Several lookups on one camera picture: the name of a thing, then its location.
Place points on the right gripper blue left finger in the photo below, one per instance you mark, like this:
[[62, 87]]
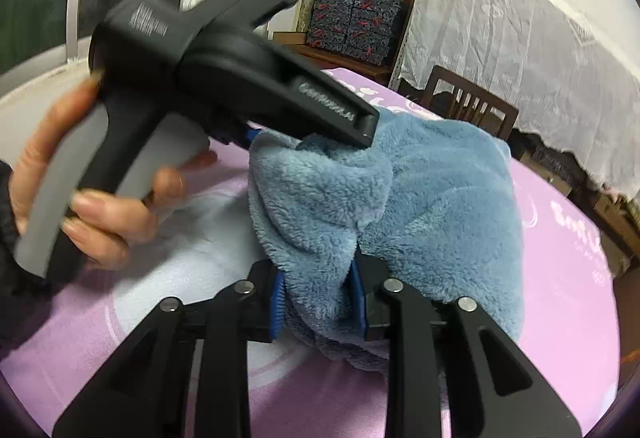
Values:
[[183, 364]]

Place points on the brown wooden side cabinet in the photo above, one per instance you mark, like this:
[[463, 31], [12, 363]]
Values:
[[295, 41]]

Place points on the dark wooden chair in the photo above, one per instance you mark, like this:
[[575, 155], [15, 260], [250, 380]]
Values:
[[469, 103]]

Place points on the white lace curtain cover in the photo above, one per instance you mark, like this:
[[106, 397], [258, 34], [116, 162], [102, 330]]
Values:
[[570, 67]]

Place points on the purple Smile table cloth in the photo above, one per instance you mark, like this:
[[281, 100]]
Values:
[[570, 330]]

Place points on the person's left hand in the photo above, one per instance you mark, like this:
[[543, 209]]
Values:
[[103, 226]]

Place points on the blue fleece garment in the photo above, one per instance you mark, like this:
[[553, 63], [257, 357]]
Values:
[[433, 198]]

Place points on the stack of patterned boxes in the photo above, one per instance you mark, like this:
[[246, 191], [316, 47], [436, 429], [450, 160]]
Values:
[[365, 30]]

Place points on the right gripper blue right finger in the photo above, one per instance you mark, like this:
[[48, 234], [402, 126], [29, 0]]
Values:
[[451, 355]]

